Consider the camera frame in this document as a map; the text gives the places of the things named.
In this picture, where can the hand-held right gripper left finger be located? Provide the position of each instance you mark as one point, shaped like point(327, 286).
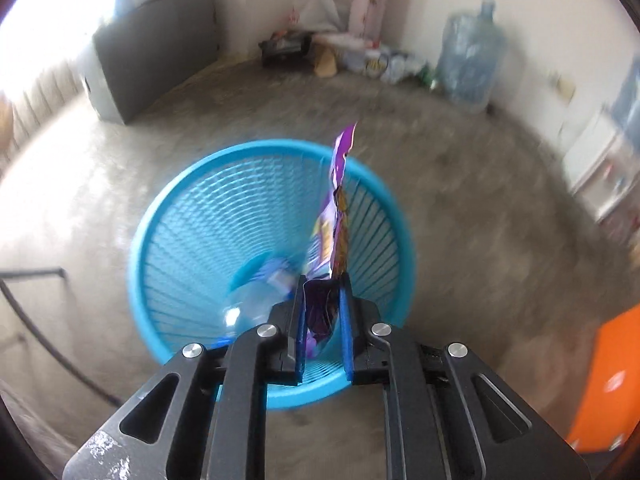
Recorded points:
point(301, 340)

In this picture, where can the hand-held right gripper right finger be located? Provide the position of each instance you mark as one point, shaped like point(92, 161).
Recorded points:
point(346, 335)

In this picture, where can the purple snack wrapper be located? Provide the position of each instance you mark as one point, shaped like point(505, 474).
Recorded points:
point(327, 230)

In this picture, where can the blue plastic mesh basket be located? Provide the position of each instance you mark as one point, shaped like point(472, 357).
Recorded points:
point(225, 200)

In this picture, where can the clear plastic bottle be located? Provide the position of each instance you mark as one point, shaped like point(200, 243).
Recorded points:
point(250, 305)

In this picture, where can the orange box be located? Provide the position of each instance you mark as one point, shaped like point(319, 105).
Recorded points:
point(610, 360)

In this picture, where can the brown cardboard piece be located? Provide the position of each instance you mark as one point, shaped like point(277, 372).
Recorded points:
point(325, 62)

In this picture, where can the pile of plastic bottles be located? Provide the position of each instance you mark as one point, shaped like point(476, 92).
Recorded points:
point(390, 62)

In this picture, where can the black crate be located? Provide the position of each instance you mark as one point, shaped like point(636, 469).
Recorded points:
point(282, 50)

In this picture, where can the large blue water jug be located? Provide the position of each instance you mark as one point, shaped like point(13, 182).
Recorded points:
point(470, 60)

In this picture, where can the white appliance on floor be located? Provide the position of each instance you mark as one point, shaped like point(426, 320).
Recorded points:
point(600, 170)

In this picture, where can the white plastic bag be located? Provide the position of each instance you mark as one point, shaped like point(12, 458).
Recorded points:
point(320, 10)

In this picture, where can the grey cabinet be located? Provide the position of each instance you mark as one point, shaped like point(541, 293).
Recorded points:
point(150, 50)

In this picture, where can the black metal frame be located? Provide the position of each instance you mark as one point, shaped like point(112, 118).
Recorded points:
point(30, 273)

